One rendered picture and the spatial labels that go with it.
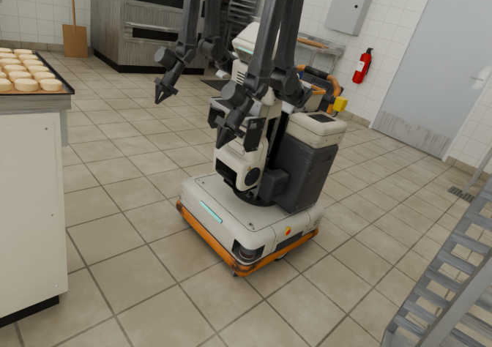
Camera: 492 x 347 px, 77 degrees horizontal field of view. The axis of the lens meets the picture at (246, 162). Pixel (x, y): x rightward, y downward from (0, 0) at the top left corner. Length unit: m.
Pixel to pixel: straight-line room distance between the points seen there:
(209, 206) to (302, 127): 0.62
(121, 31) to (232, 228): 3.46
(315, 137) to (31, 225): 1.16
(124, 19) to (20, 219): 3.61
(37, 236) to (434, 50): 4.53
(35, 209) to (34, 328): 0.52
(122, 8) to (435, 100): 4.11
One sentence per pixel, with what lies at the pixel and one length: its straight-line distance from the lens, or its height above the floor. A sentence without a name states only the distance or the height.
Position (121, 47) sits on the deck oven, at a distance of 4.57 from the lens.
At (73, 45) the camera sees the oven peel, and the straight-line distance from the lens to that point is 5.16.
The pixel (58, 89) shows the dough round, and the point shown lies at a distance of 1.01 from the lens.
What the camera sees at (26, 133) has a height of 0.78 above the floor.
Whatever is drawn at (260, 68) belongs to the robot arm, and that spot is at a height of 1.05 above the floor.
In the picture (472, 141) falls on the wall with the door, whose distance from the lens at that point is 4.69.
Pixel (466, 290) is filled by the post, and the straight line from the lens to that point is 0.90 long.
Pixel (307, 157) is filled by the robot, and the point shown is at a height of 0.64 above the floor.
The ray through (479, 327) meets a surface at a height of 0.69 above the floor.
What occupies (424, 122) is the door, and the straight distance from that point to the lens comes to 4.81.
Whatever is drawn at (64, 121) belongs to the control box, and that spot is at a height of 0.78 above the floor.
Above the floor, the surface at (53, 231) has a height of 0.41.
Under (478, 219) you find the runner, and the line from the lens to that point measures 1.31.
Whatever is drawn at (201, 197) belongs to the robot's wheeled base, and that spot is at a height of 0.27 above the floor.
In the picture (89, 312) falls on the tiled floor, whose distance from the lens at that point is 1.53.
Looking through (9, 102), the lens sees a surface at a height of 0.87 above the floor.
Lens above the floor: 1.23
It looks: 27 degrees down
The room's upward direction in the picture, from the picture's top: 15 degrees clockwise
